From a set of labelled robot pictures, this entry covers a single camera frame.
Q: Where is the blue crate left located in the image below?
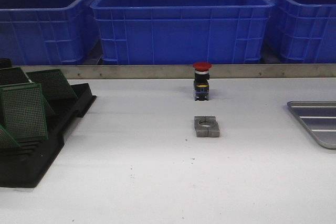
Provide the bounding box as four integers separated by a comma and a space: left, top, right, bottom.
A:
1, 0, 99, 65

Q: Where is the blue crate right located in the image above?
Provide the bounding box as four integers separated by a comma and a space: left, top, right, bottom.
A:
265, 0, 335, 63

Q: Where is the blue crate centre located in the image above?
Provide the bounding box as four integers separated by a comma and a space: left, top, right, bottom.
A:
91, 0, 273, 65

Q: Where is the green perfboard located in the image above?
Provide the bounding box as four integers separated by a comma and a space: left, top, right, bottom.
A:
26, 69, 77, 101
0, 125, 20, 149
1, 82, 48, 140
0, 67, 29, 86

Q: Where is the green perfboard front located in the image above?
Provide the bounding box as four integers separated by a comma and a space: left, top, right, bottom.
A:
1, 82, 48, 140

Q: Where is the grey split clamp block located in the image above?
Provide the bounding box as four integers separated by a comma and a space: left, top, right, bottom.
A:
194, 116, 221, 137

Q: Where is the blue crate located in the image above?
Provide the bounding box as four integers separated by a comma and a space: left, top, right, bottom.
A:
1, 0, 99, 65
265, 0, 335, 63
91, 0, 273, 65

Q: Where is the black slotted board rack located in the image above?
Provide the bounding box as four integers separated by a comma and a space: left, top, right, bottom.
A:
0, 58, 97, 189

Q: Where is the red emergency stop button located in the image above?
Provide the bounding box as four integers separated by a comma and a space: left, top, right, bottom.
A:
193, 61, 212, 101

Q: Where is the steel table edge rail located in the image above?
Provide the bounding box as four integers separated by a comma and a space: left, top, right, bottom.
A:
22, 63, 335, 79

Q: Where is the silver metal tray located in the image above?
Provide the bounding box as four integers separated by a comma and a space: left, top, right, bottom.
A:
287, 101, 335, 150

